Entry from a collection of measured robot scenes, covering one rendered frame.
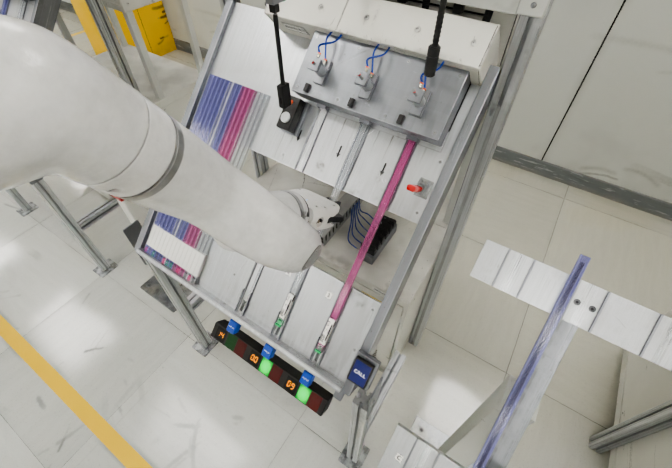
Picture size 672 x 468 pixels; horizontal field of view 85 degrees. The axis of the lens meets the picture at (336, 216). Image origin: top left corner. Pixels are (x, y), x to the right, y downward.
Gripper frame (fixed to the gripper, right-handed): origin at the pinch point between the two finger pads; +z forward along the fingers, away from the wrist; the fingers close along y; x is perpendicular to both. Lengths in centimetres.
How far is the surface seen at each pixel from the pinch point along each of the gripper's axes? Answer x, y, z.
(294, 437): 94, -2, 33
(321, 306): 20.5, -7.3, -2.7
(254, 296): 26.9, 9.0, -3.8
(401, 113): -23.1, -8.4, -1.2
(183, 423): 105, 35, 18
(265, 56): -26.0, 31.8, 5.4
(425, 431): 76, -41, 55
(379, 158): -13.3, -5.9, 3.2
